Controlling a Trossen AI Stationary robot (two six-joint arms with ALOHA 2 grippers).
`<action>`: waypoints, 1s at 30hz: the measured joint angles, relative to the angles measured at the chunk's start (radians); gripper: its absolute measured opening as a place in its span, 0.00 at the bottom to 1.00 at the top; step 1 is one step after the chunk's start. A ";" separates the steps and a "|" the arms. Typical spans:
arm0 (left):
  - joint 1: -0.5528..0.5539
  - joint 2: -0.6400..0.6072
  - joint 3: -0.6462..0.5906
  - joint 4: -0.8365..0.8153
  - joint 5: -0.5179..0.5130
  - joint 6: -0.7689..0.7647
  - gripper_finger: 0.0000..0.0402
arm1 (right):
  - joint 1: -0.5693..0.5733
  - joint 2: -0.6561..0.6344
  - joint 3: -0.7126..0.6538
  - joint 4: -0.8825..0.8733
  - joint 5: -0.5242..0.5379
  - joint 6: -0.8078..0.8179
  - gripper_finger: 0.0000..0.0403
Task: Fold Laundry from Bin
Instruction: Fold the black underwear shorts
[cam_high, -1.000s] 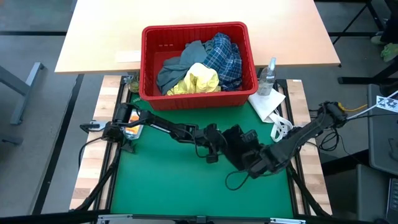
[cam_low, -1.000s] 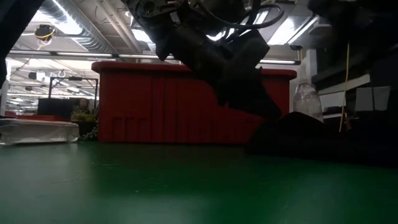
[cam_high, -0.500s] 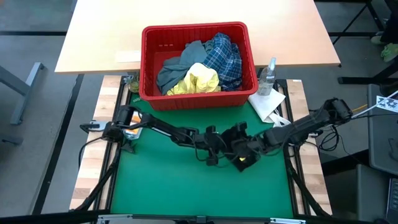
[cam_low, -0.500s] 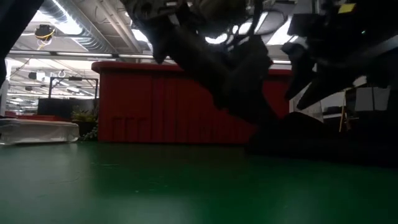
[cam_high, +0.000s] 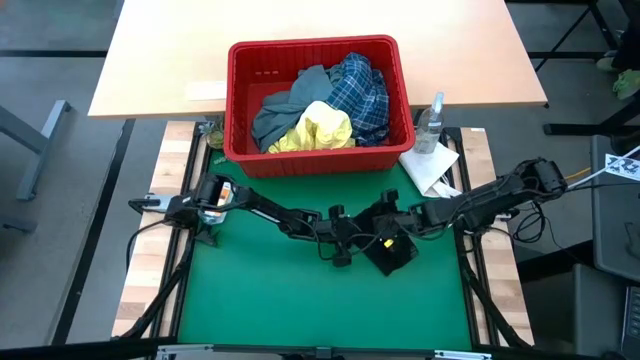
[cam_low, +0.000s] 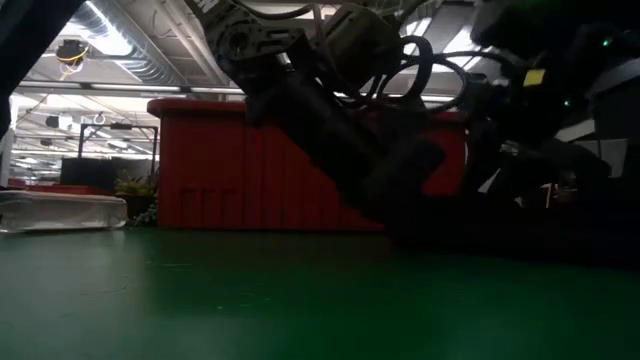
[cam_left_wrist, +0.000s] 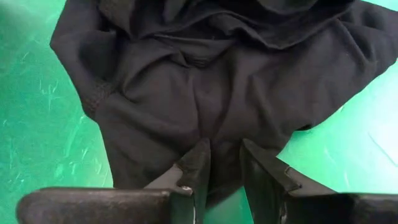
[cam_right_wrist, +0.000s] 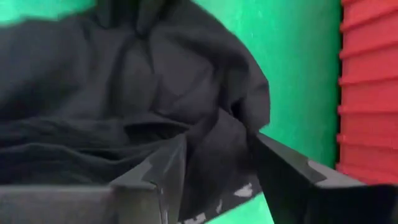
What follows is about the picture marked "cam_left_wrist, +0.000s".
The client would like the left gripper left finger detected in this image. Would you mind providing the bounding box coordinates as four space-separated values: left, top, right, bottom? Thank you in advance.
17 138 212 224

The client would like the black garment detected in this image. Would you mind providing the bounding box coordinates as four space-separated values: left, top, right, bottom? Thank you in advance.
49 0 398 208

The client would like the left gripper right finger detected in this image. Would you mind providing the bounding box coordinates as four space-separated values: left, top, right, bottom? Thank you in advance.
239 138 398 224

